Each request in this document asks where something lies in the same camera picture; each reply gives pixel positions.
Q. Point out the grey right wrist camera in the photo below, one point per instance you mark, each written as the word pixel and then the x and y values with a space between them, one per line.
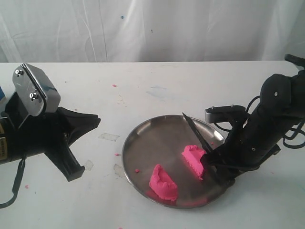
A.
pixel 221 114

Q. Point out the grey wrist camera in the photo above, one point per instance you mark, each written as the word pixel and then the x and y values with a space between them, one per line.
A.
pixel 221 114
pixel 34 94

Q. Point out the black knife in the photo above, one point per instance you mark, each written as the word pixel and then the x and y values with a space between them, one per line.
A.
pixel 204 145

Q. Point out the pink play dough half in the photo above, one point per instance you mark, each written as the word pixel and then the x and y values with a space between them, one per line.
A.
pixel 193 154

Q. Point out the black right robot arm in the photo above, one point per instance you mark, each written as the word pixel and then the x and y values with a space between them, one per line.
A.
pixel 283 97

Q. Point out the blue box at edge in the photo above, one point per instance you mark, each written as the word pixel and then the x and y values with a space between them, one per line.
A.
pixel 2 95

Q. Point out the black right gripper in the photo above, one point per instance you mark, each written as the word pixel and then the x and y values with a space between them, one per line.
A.
pixel 245 149

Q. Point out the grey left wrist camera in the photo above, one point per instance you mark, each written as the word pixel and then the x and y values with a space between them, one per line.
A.
pixel 34 94

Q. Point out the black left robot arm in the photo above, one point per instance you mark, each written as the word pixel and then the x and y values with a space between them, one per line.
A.
pixel 23 135

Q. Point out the white backdrop curtain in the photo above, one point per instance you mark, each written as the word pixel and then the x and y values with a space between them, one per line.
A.
pixel 150 30

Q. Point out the round steel plate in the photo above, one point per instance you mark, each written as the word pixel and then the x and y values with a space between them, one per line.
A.
pixel 161 140

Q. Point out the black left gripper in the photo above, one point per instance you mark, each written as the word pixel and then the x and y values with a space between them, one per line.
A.
pixel 49 133

